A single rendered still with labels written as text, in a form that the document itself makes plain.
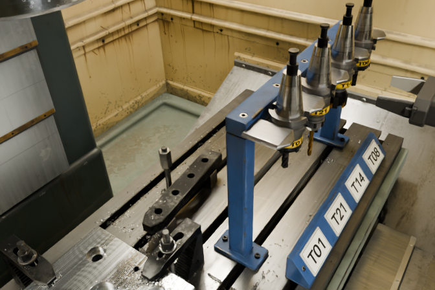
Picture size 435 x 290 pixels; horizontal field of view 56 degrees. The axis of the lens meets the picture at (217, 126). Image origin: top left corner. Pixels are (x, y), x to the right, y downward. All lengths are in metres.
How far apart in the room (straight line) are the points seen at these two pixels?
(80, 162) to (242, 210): 0.56
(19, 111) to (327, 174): 0.72
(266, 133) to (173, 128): 1.14
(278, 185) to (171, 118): 0.90
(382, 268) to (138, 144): 1.01
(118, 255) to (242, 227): 0.23
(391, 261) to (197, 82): 1.07
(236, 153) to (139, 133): 1.10
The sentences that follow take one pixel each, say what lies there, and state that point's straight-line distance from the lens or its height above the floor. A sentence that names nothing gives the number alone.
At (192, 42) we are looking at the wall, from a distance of 1.70.
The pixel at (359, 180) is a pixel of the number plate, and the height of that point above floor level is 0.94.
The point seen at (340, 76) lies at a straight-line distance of 0.78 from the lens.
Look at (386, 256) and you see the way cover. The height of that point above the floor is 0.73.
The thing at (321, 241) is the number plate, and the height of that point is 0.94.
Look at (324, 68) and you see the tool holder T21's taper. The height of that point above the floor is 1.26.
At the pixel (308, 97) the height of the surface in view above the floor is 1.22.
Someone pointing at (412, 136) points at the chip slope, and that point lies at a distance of 1.36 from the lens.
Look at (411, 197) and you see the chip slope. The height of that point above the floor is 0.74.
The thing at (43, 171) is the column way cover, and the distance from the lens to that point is 1.07.
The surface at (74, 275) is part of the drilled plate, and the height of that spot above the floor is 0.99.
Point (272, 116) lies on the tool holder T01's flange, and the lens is 0.63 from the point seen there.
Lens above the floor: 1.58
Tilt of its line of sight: 36 degrees down
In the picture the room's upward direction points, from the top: 3 degrees counter-clockwise
